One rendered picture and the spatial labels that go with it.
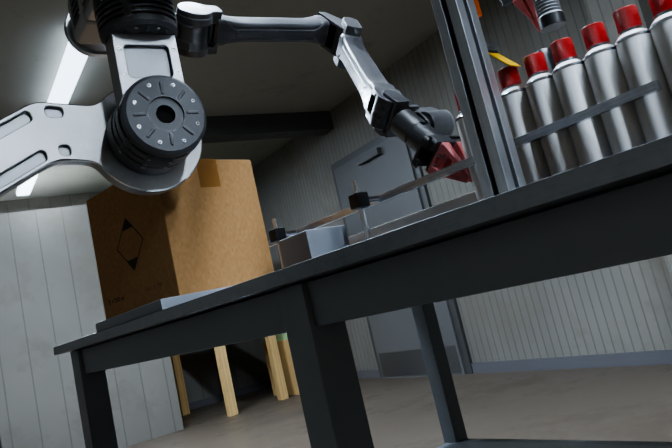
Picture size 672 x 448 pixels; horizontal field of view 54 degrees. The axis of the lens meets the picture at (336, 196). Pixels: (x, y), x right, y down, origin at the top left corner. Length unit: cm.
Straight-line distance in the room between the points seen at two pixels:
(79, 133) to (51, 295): 521
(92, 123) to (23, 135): 11
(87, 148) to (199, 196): 27
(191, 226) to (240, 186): 16
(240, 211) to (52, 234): 512
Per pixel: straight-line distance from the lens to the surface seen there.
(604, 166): 54
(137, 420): 645
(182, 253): 129
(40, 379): 631
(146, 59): 119
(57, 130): 119
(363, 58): 152
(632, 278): 444
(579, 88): 106
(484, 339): 541
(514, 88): 112
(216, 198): 137
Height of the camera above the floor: 77
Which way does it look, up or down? 9 degrees up
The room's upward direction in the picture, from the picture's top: 13 degrees counter-clockwise
